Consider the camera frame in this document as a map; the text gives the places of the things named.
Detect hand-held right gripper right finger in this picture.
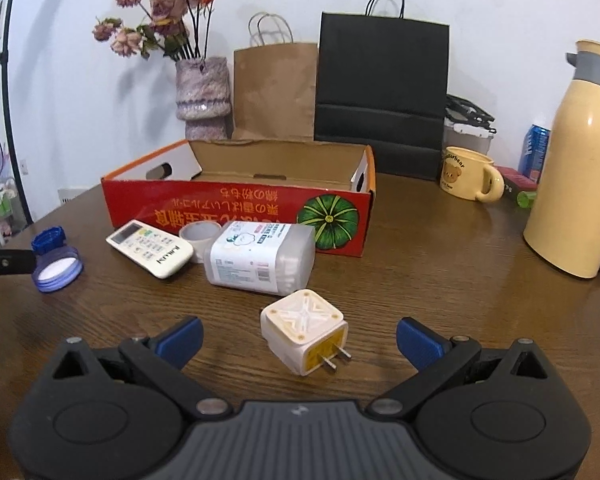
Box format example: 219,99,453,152
367,316,563,418

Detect dark red box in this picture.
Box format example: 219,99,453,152
495,165,538,196

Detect blue drink can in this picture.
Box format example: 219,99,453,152
517,124,551,184

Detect clear container black clip lid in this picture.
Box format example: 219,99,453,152
441,94,497,156

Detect purple speckled vase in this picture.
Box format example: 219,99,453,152
175,56,233,141

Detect dried pink flowers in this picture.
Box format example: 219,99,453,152
92,0,217,61

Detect black paper bag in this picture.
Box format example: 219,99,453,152
313,0,451,181

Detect cream plug adapter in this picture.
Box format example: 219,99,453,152
260,290,353,377

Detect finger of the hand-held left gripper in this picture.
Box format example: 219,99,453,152
0,249,37,283

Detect brown paper bag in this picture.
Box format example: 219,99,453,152
232,11,320,142

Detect clear cotton swab container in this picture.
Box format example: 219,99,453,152
203,221,317,296

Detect white tape roll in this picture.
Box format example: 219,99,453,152
178,221,221,264

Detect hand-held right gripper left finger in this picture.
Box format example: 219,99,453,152
42,316,233,418

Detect red cardboard box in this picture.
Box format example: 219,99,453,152
101,139,377,259

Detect yellow thermos jug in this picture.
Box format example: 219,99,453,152
523,39,600,279

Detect blue jar lid white inside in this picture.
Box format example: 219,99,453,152
32,245,84,292

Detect yellow bear mug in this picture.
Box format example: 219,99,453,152
440,146,505,203

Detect white booklet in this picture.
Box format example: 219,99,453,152
57,187,88,206

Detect white remote control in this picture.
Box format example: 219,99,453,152
105,219,194,279

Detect black light stand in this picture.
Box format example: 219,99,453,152
0,0,36,226

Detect blue ribbed lid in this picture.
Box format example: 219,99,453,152
31,226,67,254

